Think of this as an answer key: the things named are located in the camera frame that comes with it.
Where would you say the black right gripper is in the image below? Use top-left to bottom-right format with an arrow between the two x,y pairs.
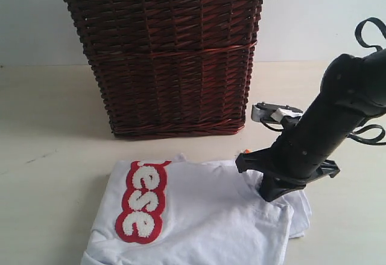
235,117 -> 340,202

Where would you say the white t-shirt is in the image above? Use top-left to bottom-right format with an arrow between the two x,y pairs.
81,156 -> 311,264

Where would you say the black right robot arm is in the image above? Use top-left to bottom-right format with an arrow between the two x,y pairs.
235,50 -> 385,202

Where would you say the dark red wicker basket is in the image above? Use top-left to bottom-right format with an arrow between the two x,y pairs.
64,0 -> 263,139

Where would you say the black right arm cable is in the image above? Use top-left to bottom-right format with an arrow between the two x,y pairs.
262,17 -> 386,145

